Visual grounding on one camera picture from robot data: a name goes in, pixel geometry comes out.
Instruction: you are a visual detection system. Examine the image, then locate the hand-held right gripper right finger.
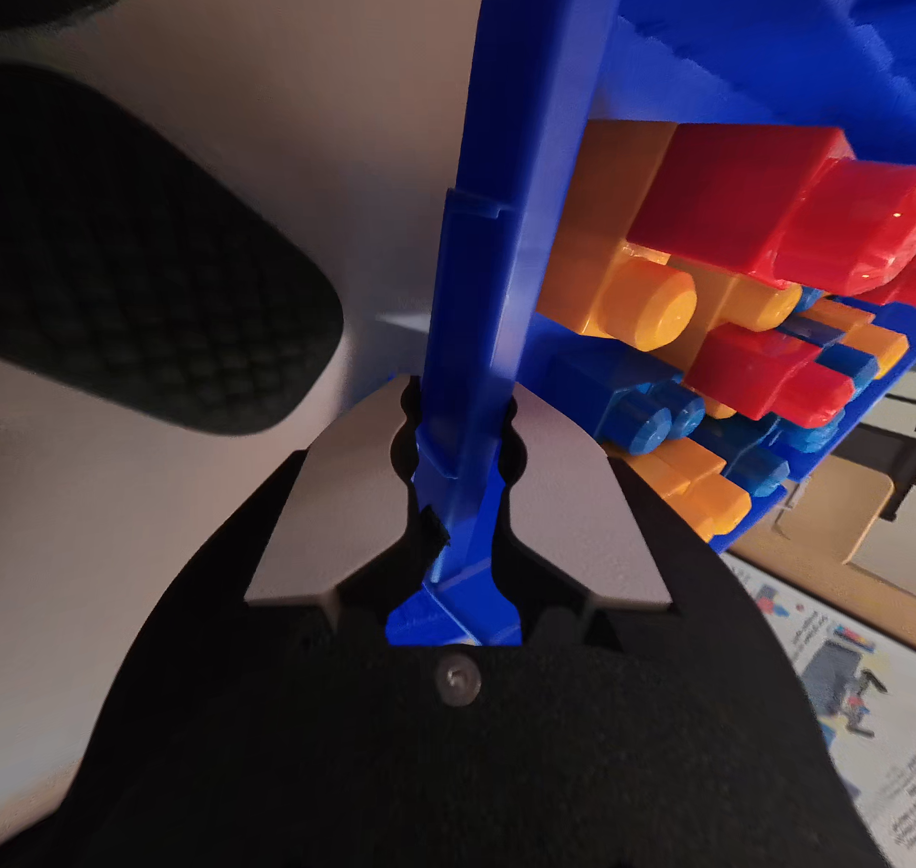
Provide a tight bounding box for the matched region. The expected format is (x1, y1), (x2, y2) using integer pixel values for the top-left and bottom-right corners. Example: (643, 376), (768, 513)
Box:
(492, 385), (674, 611)

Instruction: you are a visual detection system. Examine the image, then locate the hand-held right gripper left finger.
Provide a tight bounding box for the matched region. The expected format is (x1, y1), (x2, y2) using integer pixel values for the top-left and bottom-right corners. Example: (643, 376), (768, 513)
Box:
(245, 380), (452, 629)

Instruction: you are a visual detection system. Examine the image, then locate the heap of joined mega blocks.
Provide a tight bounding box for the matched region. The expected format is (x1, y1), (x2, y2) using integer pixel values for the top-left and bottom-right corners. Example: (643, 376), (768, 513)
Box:
(537, 120), (916, 543)

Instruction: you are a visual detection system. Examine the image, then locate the blue plastic bin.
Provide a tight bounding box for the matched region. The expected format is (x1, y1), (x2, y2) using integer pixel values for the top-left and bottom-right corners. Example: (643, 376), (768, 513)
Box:
(385, 0), (916, 647)

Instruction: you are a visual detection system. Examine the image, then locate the white base document stand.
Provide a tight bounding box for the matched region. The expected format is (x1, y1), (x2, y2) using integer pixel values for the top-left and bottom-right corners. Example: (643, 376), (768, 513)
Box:
(719, 374), (916, 868)

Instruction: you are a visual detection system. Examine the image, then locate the printed instruction sheet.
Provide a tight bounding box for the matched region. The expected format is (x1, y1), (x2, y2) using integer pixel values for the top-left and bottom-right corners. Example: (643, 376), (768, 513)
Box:
(723, 553), (916, 862)

